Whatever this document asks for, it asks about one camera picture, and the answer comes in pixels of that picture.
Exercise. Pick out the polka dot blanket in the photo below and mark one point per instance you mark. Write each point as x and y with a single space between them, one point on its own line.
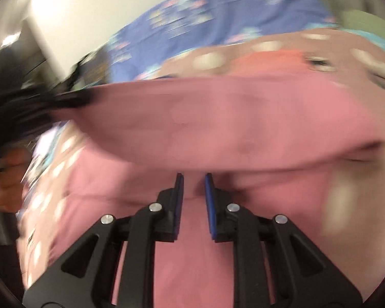
211 59

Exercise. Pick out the coral cloth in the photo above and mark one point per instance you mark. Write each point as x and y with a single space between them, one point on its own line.
272 62

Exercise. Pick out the blue printed pillow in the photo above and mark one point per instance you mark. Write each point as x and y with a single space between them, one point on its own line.
211 12

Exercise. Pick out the green pillow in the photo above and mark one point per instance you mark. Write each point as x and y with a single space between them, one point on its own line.
369 24

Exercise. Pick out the person's left hand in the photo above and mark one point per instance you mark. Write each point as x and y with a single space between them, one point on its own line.
6 173

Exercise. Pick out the dark furniture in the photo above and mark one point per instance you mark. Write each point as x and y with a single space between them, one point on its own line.
19 61

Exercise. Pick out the turquoise cloth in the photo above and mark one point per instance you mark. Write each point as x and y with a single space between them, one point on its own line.
372 40

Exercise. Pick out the pink garment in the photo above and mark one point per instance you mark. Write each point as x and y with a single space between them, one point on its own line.
243 118

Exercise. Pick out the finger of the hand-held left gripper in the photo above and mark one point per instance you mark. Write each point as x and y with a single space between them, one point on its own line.
73 102

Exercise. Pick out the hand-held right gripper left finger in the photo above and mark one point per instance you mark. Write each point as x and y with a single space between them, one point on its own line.
179 200

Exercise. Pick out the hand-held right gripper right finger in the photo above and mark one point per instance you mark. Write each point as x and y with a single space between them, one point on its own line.
208 205

